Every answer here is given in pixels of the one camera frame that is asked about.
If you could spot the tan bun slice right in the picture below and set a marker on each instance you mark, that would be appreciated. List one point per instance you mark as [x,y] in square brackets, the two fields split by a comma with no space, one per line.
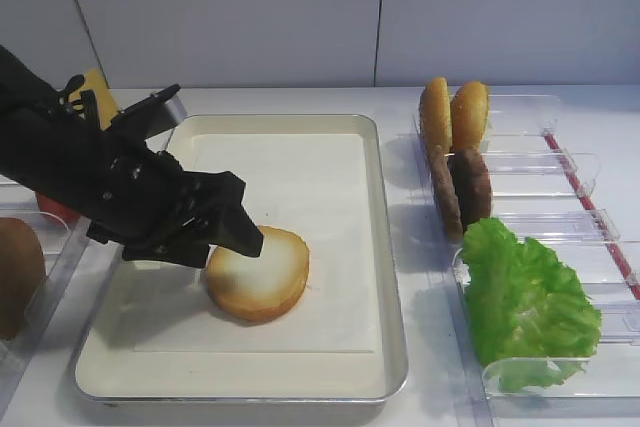
[469,109]

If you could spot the red tomato slice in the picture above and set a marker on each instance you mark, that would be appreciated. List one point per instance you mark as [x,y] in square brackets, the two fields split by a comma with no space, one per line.
[60,211]

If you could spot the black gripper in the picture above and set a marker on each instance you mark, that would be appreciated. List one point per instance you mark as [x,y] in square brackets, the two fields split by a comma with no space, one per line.
[158,211]

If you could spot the green lettuce leaf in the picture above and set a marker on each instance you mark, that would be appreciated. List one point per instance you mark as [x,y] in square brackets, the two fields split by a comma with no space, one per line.
[526,307]

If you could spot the clear acrylic rack left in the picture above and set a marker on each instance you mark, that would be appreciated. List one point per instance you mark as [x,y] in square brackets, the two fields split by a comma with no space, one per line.
[63,244]

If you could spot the brown meat patty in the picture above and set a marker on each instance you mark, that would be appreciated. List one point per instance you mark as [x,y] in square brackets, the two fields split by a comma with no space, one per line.
[472,185]
[445,195]

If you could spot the tan bun slice left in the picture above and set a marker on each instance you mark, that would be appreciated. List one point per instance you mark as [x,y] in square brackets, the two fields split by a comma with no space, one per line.
[435,116]

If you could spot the brown meat patty front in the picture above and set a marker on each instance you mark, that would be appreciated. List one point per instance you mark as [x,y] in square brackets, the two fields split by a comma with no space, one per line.
[472,185]

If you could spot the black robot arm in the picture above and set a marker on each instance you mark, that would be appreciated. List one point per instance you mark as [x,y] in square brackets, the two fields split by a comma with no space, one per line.
[56,147]

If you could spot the brown meat patty rear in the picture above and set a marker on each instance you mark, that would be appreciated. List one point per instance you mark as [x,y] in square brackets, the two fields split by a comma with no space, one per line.
[445,195]

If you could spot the tan bun slice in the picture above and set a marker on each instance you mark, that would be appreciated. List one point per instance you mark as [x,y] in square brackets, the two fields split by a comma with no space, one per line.
[469,109]
[435,116]

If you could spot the toasted bread slice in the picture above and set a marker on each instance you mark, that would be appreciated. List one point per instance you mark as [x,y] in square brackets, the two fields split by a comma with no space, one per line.
[264,288]

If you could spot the metal baking tray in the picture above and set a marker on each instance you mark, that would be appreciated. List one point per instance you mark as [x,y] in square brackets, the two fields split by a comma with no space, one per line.
[157,334]

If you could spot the yellow cheese slice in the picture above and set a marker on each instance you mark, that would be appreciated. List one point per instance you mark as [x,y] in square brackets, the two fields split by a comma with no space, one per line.
[107,106]

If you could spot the clear acrylic food rack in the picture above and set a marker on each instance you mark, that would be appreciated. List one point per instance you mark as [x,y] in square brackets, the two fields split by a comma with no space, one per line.
[541,189]

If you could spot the brown bread loaf slice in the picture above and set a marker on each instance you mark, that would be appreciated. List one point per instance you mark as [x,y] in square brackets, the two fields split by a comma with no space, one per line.
[22,272]

